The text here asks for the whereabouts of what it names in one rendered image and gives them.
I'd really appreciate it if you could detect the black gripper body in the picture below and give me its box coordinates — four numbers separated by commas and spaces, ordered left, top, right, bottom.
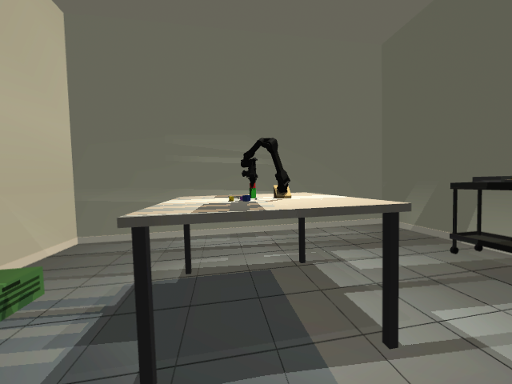
246, 166, 258, 178

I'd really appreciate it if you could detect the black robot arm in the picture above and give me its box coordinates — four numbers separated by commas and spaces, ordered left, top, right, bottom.
241, 138, 290, 193

